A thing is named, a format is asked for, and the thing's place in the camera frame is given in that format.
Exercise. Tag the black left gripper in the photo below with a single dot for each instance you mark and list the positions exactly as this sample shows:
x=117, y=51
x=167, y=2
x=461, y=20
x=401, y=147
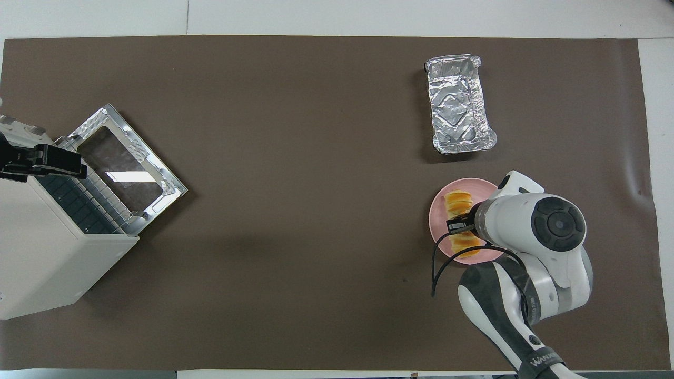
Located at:
x=52, y=160

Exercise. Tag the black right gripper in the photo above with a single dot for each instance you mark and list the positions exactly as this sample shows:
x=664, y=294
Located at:
x=461, y=226

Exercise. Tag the golden bread loaf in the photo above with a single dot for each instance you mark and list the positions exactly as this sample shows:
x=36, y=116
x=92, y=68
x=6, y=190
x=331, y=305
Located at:
x=457, y=202

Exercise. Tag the aluminium foil tray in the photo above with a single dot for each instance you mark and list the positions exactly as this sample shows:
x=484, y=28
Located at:
x=458, y=105

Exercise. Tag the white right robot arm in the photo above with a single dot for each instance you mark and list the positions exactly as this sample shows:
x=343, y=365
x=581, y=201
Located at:
x=547, y=231

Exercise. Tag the cream toaster oven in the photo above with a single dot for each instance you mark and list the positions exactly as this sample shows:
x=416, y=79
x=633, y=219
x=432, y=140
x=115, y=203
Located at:
x=47, y=263

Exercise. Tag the glass oven door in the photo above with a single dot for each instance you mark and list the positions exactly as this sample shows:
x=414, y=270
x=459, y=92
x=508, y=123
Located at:
x=158, y=173

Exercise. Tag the pink round plate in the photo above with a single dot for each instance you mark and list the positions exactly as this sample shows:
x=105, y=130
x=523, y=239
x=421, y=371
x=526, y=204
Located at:
x=438, y=216

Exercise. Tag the brown table mat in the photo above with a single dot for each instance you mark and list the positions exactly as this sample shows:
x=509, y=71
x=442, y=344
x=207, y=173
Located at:
x=289, y=210

